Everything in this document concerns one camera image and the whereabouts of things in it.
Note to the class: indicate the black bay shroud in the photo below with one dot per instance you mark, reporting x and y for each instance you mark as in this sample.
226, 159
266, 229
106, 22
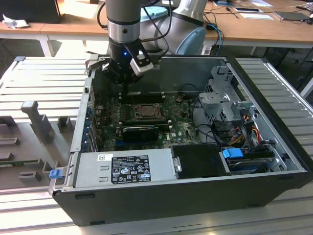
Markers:
200, 161

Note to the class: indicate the green motherboard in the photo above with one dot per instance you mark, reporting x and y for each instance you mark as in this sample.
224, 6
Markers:
181, 122

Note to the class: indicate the brown wooden desk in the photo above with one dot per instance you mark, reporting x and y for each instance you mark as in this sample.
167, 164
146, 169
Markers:
73, 22
256, 29

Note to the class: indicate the black RAM slot white clips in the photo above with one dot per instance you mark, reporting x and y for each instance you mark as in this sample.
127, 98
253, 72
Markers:
146, 93
146, 98

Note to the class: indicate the black smartphone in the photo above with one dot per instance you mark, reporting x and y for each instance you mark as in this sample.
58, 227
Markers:
247, 9

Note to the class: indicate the green RAM stick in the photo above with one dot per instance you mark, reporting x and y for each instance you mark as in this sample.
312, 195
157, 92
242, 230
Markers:
19, 162

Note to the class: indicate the CPU socket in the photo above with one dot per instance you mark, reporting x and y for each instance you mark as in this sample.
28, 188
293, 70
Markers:
147, 117

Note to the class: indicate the black graphics card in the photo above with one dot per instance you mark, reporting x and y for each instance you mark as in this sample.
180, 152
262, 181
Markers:
140, 134

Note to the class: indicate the silver coin battery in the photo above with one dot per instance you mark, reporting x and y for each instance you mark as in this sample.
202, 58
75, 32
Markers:
178, 99

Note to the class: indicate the black and silver PC case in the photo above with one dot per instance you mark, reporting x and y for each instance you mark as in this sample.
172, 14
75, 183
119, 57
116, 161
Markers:
146, 205

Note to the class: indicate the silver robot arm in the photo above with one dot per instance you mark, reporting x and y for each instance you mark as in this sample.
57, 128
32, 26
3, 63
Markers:
123, 14

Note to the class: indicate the blue case latch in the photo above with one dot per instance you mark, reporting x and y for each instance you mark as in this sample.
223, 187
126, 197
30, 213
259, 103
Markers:
55, 175

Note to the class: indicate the silver power supply unit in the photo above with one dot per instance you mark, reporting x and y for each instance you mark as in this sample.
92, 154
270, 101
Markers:
90, 171

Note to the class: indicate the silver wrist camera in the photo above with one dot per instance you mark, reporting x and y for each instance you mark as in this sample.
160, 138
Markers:
141, 65

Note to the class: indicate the white paper sheet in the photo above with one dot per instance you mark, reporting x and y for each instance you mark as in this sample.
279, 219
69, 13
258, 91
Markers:
256, 16

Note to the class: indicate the grey parts rack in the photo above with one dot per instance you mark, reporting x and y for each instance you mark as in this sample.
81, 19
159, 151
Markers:
39, 124

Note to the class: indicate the black box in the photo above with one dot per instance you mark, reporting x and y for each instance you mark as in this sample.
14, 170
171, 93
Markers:
29, 9

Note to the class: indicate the dark grey notebook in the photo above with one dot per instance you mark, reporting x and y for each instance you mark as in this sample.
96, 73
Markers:
291, 16

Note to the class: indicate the crumpled white paper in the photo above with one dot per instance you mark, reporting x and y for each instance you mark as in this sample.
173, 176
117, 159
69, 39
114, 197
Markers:
14, 23

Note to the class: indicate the hard disk in blue carrier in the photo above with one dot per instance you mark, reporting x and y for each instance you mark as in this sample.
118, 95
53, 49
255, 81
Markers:
232, 154

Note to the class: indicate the silver metal drive cage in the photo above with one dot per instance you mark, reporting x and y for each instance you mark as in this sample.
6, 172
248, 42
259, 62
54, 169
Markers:
215, 98

